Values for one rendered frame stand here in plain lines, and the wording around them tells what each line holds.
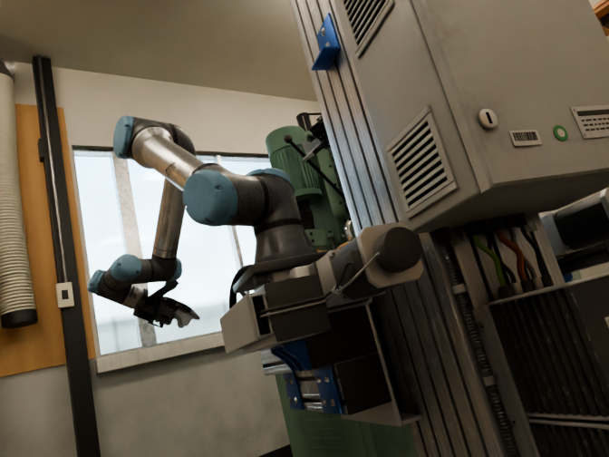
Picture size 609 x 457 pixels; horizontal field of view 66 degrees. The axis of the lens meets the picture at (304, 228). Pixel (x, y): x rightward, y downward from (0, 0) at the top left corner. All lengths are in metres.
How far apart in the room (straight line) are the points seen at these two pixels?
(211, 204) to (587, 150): 0.66
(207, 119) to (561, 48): 3.04
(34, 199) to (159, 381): 1.24
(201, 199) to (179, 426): 2.10
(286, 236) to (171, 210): 0.50
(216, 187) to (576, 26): 0.68
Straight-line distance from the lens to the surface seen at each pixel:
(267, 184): 1.05
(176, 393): 2.94
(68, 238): 2.89
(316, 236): 1.84
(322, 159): 1.99
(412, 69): 0.73
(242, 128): 3.74
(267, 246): 1.04
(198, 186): 1.00
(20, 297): 2.68
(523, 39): 0.79
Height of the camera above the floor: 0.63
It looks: 14 degrees up
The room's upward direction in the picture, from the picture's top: 14 degrees counter-clockwise
